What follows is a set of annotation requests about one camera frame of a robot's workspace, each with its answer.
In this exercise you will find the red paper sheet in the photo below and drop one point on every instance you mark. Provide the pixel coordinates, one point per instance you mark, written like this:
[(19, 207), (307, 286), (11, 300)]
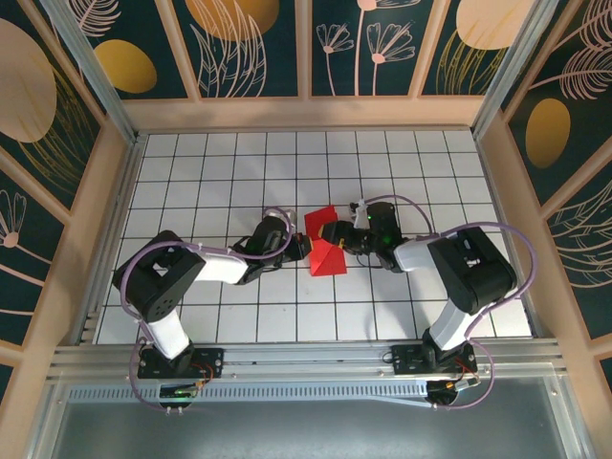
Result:
[(325, 263)]

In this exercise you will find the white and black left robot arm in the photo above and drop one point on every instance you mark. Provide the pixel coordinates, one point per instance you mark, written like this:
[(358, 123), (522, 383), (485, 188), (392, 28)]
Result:
[(165, 334)]

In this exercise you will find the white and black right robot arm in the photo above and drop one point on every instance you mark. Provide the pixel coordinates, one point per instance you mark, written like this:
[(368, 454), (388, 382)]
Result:
[(454, 320)]

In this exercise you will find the grey metal sheet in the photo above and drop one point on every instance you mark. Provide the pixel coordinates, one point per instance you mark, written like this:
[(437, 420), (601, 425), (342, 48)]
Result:
[(306, 435)]

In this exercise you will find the right controller board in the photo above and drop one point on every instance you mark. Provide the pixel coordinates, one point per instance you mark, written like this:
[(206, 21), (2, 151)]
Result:
[(442, 389)]

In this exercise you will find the controller board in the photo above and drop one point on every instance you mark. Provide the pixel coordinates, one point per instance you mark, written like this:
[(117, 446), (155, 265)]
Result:
[(442, 389), (177, 393)]

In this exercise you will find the left controller board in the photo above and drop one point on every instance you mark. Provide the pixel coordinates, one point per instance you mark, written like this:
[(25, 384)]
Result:
[(177, 393)]

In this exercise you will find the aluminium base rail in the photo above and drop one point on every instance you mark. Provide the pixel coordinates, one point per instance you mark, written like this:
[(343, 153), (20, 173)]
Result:
[(306, 361)]

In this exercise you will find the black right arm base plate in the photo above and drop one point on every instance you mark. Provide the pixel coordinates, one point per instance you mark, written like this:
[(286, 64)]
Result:
[(404, 358)]

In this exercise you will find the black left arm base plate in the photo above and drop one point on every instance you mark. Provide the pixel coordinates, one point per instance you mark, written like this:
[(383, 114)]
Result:
[(210, 361)]

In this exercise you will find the aluminium side rail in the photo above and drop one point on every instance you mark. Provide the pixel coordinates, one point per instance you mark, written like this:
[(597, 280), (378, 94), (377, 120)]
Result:
[(115, 229)]

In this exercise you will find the aluminium frame post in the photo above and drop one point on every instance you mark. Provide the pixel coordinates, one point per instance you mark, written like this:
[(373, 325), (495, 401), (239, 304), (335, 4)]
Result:
[(92, 72), (512, 72)]

